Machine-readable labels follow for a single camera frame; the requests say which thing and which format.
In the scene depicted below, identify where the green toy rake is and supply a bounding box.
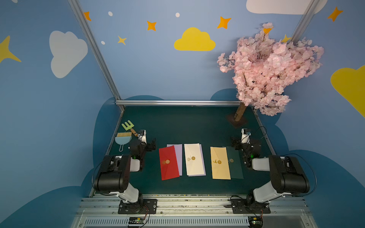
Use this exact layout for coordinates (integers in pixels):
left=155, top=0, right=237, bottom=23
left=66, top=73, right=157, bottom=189
left=121, top=120, right=139, bottom=137

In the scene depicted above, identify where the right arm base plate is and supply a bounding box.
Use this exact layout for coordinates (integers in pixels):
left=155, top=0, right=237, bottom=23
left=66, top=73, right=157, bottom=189
left=230, top=198, right=271, bottom=215

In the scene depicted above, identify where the controller board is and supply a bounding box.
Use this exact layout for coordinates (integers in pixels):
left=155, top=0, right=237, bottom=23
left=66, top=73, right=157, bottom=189
left=248, top=217, right=263, bottom=228
left=128, top=217, right=145, bottom=226

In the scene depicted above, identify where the right controller board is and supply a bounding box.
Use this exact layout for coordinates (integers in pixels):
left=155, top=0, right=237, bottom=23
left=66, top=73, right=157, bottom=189
left=248, top=217, right=263, bottom=228

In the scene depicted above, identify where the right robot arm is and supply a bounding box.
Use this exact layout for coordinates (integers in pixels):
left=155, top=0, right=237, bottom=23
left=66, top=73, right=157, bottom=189
left=231, top=135, right=310, bottom=213

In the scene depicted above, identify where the dark green envelope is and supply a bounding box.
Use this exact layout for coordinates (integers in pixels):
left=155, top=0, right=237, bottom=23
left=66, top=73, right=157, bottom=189
left=226, top=147, right=244, bottom=179

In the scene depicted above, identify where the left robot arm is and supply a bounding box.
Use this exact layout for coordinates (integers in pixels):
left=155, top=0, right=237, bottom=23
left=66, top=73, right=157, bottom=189
left=93, top=139, right=157, bottom=214

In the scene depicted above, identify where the aluminium rail back frame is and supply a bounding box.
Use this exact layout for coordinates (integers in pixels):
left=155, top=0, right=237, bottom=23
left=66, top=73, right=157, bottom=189
left=116, top=100, right=240, bottom=106

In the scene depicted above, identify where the pink blossom artificial tree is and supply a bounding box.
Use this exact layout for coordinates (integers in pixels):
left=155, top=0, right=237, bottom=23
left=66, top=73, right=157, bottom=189
left=217, top=23, right=324, bottom=127

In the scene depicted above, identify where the lilac envelope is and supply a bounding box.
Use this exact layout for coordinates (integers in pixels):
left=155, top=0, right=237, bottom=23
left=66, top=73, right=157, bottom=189
left=188, top=144, right=206, bottom=177
left=167, top=144, right=183, bottom=176

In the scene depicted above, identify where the aluminium front rail base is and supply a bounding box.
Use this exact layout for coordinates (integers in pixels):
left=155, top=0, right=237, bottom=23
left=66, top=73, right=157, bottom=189
left=71, top=194, right=317, bottom=228

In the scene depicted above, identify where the red envelope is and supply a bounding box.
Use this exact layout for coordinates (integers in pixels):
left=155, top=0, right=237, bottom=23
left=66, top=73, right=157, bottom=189
left=159, top=146, right=180, bottom=181

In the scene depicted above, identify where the blue toy brush dustpan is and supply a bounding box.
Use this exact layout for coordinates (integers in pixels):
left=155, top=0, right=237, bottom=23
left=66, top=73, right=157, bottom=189
left=115, top=132, right=132, bottom=152

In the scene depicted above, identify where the left controller board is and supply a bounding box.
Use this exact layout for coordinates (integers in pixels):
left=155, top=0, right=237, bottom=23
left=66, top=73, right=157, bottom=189
left=128, top=217, right=145, bottom=226

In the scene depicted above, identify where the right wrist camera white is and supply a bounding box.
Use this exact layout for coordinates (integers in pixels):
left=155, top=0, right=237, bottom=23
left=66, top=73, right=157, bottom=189
left=241, top=128, right=251, bottom=143

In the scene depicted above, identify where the tan kraft envelope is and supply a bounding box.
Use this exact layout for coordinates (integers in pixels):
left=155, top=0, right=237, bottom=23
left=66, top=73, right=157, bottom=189
left=210, top=147, right=231, bottom=180

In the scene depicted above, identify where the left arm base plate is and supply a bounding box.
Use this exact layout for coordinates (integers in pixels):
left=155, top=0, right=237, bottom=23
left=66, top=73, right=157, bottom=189
left=118, top=199, right=157, bottom=215

